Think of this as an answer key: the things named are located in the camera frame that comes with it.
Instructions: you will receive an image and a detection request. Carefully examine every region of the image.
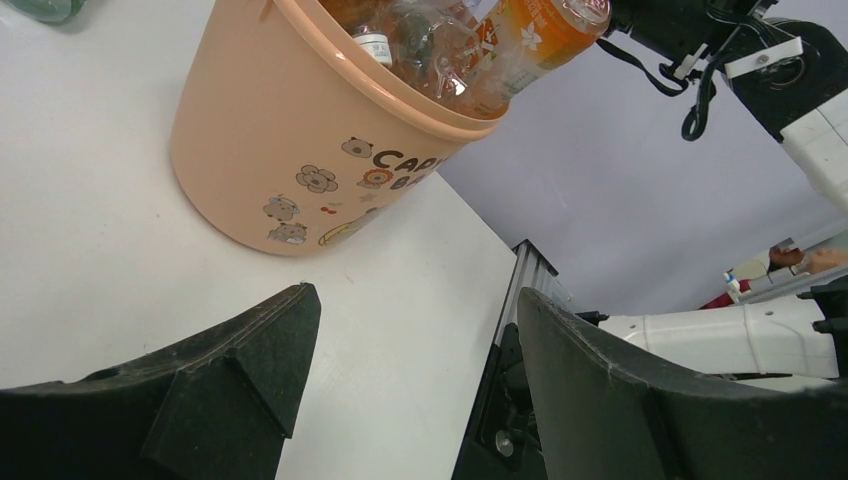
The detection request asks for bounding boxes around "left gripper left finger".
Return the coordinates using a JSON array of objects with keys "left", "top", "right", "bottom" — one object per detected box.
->
[{"left": 1, "top": 283, "right": 321, "bottom": 479}]

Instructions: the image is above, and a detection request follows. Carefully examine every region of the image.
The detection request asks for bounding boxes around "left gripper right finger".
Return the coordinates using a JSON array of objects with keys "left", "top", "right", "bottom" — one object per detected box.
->
[{"left": 518, "top": 288, "right": 847, "bottom": 479}]

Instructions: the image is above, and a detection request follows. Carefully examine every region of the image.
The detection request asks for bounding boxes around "orange cartoon plastic bin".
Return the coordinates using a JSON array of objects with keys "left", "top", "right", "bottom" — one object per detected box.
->
[{"left": 170, "top": 1, "right": 496, "bottom": 256}]

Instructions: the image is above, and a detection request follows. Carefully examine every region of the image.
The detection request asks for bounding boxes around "orange drink bottle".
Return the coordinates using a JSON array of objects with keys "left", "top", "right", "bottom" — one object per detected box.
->
[{"left": 458, "top": 0, "right": 612, "bottom": 119}]

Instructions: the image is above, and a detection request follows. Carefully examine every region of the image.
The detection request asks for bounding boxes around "crushed clear bottle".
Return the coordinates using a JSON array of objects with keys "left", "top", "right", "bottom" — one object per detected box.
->
[{"left": 385, "top": 1, "right": 482, "bottom": 108}]

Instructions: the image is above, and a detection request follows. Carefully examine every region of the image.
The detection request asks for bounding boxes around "green label bottle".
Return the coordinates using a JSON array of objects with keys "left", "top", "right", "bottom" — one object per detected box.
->
[{"left": 5, "top": 0, "right": 86, "bottom": 24}]

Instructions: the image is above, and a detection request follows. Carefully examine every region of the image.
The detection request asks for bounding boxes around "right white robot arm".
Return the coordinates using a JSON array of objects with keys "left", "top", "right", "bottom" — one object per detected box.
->
[{"left": 550, "top": 1, "right": 847, "bottom": 315}]

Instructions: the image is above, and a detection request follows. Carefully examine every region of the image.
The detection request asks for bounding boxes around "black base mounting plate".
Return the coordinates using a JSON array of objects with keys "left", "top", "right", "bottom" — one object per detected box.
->
[{"left": 452, "top": 323, "right": 547, "bottom": 479}]

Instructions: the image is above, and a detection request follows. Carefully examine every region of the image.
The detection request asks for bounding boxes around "aluminium table edge rail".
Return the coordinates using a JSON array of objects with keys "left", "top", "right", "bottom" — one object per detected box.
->
[{"left": 493, "top": 239, "right": 575, "bottom": 345}]

